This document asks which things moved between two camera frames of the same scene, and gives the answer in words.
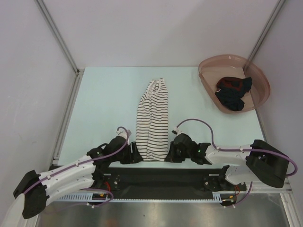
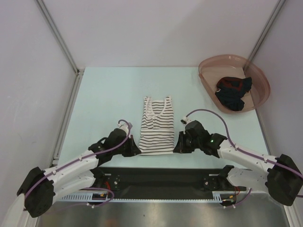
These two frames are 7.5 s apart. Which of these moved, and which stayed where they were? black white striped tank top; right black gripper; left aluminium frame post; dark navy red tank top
Moved: black white striped tank top; right black gripper
Stayed: left aluminium frame post; dark navy red tank top
